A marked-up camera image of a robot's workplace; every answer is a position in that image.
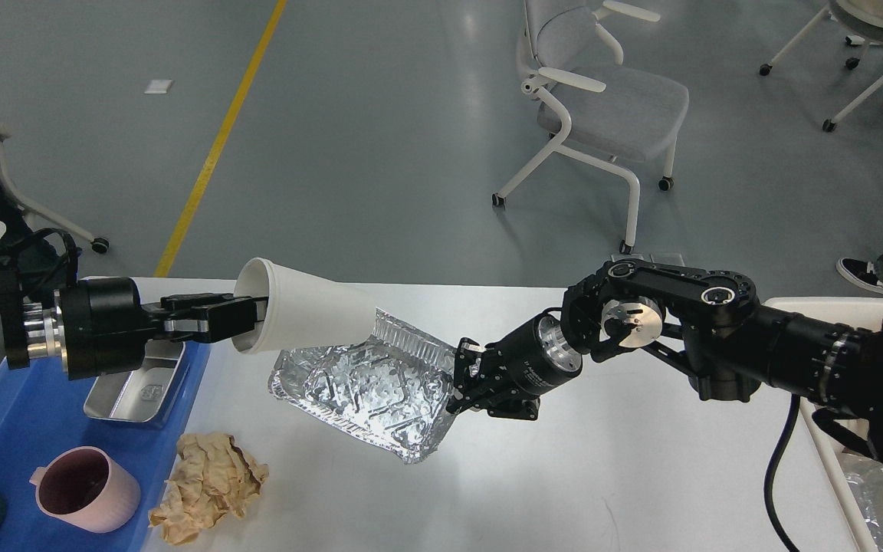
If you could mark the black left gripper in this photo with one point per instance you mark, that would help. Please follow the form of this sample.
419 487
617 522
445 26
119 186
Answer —
99 327

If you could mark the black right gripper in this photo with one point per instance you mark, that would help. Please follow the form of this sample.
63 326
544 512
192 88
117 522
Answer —
508 378

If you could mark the aluminium foil tray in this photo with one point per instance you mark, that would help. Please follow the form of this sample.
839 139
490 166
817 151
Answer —
390 391

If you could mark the cream paper cup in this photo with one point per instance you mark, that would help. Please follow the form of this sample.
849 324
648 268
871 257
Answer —
302 310

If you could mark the small stainless steel tray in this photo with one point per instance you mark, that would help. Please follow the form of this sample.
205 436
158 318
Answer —
144 397

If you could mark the brown paper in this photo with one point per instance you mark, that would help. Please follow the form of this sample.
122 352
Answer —
213 477

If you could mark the pink ribbed mug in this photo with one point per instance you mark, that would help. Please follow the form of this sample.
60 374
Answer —
86 488

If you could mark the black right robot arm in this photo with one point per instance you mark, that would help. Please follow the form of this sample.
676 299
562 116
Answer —
711 327

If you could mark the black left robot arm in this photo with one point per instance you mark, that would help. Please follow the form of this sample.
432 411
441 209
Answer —
13 299

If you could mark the left floor outlet plate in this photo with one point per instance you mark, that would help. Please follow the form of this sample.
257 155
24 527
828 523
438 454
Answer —
627 257

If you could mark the floor outlet plate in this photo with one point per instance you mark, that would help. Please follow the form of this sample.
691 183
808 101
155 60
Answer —
627 257
667 258

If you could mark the blue plastic tray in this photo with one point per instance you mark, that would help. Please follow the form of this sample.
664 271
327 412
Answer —
42 416

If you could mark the right floor outlet plate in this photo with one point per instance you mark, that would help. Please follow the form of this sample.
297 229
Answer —
667 258

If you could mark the white paper scrap on floor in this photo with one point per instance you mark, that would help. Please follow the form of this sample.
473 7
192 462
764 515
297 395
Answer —
159 86

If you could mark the grey white office chair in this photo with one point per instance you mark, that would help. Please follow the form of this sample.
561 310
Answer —
596 109

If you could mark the cream plastic bin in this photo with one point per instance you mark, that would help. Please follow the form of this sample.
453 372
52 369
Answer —
856 312

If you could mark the foil tray in bin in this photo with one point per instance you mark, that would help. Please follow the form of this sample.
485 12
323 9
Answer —
865 479

